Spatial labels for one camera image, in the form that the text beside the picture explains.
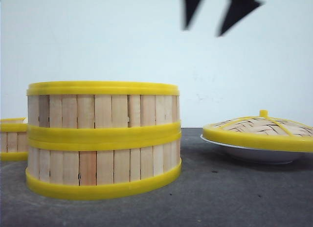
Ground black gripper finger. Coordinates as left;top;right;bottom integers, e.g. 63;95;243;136
182;0;201;30
218;0;263;37

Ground yellow woven bamboo steamer lid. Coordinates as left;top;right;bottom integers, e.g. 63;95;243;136
202;110;313;153

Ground bamboo steamer drawer one bun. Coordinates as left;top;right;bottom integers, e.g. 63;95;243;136
27;81;181;151

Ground bamboo steamer drawer three buns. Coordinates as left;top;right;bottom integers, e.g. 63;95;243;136
0;117;28;161

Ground white shallow plate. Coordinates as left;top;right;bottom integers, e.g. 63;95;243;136
200;134;308;164

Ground bamboo steamer drawer two buns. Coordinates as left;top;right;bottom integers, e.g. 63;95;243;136
25;123;181;200

